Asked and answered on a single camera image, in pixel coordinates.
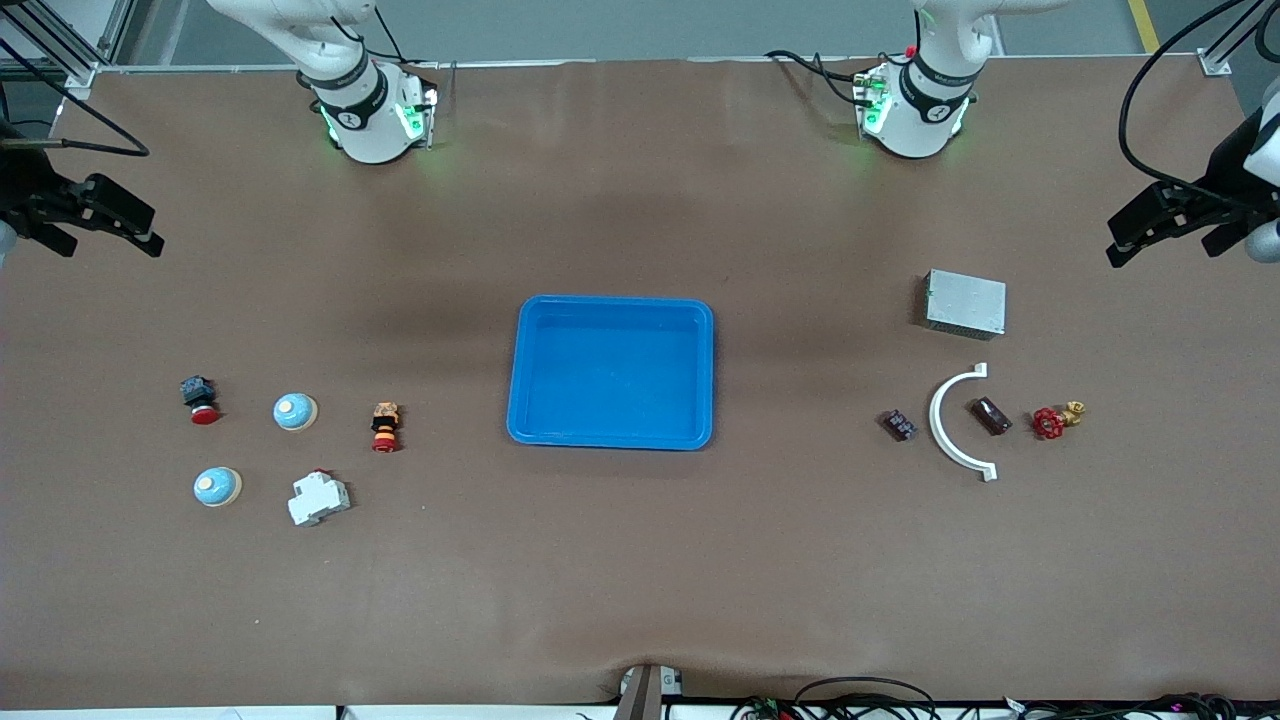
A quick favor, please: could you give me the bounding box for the blue dome cap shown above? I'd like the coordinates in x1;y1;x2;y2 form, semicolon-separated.
272;391;319;433
193;466;243;509

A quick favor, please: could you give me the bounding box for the silver metal box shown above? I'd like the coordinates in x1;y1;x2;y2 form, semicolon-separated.
922;268;1008;341

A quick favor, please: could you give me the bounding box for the table cover mat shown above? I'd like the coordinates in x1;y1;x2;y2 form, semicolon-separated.
0;55;1280;709

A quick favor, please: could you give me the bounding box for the bundle of black cables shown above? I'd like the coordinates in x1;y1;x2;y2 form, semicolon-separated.
730;677;1280;720

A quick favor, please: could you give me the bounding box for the metal table clamp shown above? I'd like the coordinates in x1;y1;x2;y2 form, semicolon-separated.
612;663;686;720

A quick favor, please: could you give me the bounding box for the aluminium frame profile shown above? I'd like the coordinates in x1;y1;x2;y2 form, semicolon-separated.
0;0;136;96
1195;0;1280;77

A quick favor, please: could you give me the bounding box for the red mushroom button black body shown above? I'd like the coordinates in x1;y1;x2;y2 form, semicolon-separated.
180;375;221;427

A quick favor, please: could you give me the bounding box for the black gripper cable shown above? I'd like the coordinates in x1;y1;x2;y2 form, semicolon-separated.
1118;0;1280;201
0;35;151;159

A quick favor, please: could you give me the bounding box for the white circuit breaker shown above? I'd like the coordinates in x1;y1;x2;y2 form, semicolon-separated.
287;469;352;528

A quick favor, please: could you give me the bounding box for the blue plastic tray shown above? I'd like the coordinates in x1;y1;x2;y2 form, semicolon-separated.
506;294;716;452

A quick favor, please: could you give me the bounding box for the red handle brass valve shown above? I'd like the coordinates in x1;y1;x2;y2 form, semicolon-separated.
1031;400;1088;442

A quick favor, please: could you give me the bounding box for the white curved plastic bracket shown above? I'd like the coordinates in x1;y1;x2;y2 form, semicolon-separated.
928;362;999;483

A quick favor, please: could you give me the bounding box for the brown electrolytic capacitor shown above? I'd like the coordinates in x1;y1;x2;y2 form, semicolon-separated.
969;396;1014;437

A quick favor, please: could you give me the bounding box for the black arm base cable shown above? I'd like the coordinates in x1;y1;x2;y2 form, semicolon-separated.
765;48;873;111
368;5;441;71

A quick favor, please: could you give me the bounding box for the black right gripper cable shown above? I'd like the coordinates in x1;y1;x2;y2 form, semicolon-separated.
0;35;151;159

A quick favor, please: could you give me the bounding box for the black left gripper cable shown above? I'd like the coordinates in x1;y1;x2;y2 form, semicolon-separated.
1118;0;1280;201

